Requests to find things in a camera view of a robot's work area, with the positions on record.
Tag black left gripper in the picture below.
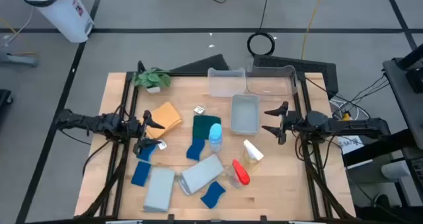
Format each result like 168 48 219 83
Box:
127 110 165 156

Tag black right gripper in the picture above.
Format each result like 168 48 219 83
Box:
261 101 309 145

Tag orange cloth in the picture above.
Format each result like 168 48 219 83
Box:
141 101 184 139

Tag blue kitchen sponge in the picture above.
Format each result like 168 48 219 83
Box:
136 143 159 163
200 180 227 209
186 137 206 162
130 161 152 188

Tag clear spray bottle white trigger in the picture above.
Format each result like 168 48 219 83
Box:
243 139 264 167

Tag dark green cloth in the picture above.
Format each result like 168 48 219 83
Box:
192 114 221 141

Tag grey waffle towel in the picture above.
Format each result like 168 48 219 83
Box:
143 167 176 213
178 153 225 196

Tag light blue air freshener bottle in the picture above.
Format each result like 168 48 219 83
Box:
208 123 223 153

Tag Windex spray bottle red trigger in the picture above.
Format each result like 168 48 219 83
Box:
226 159 251 189

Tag grey plastic bin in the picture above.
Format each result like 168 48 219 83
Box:
230 94 260 135

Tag large clear plastic bin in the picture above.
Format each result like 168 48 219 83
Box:
246 64 299 96

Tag green potted plant white pot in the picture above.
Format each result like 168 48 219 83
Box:
133 67 173 94

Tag small clear plastic bin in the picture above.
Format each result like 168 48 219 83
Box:
207 67 247 98

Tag black perforated panel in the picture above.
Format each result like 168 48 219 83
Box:
252 54 339 100

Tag white paper label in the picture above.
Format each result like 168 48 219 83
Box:
337 134 365 156

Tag black flat panel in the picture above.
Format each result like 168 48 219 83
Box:
169 53 231 75

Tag white cylinder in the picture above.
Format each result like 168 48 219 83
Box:
381 160 411 182

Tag grey equipment cart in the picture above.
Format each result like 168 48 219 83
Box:
382 44 423 152

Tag black box device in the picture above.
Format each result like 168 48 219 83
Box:
392 44 423 94

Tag white trash bin black rim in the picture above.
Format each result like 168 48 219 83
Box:
20 0 96 44

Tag grey stand base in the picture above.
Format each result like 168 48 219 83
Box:
0 50 40 68

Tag black furniture piece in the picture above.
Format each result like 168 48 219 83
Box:
0 89 14 119

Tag black metal table frame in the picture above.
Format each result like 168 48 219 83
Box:
74 70 358 224

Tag black coiled cable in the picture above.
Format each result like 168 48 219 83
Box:
247 0 276 57

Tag yellow cable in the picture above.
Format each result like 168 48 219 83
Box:
299 0 327 60

